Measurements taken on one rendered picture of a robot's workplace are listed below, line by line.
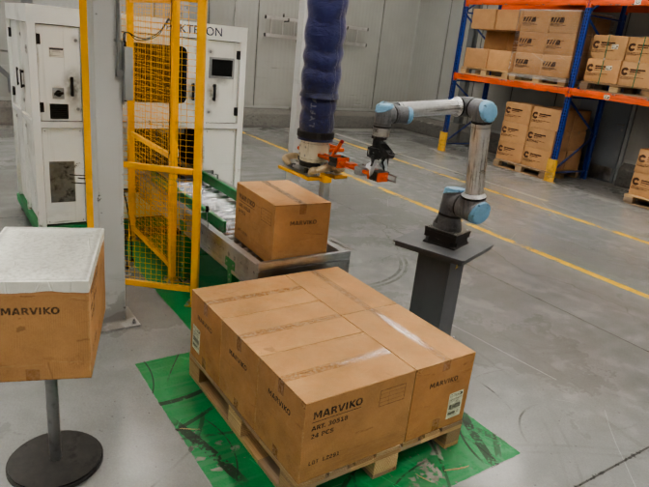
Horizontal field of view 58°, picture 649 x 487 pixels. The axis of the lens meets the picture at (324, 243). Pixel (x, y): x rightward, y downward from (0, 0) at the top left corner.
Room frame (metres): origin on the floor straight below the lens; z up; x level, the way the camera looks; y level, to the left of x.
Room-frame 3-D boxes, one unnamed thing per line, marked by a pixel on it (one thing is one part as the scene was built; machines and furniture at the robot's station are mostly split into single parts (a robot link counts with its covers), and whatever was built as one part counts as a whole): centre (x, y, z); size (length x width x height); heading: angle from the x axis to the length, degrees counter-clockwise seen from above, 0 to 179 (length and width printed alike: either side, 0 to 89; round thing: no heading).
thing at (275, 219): (3.74, 0.31, 0.75); 0.60 x 0.40 x 0.40; 33
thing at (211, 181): (4.87, 0.79, 0.60); 1.60 x 0.10 x 0.09; 36
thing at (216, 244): (4.23, 1.06, 0.50); 2.31 x 0.05 x 0.19; 36
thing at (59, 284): (2.12, 1.10, 0.82); 0.60 x 0.40 x 0.40; 17
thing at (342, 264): (3.47, 0.11, 0.47); 0.70 x 0.03 x 0.15; 126
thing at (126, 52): (3.54, 1.29, 1.62); 0.20 x 0.05 x 0.30; 36
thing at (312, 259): (3.47, 0.11, 0.58); 0.70 x 0.03 x 0.06; 126
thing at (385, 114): (3.07, -0.24, 1.58); 0.10 x 0.09 x 0.12; 121
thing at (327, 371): (2.75, -0.05, 0.34); 1.20 x 1.00 x 0.40; 36
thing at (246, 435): (2.75, -0.05, 0.07); 1.20 x 1.00 x 0.14; 36
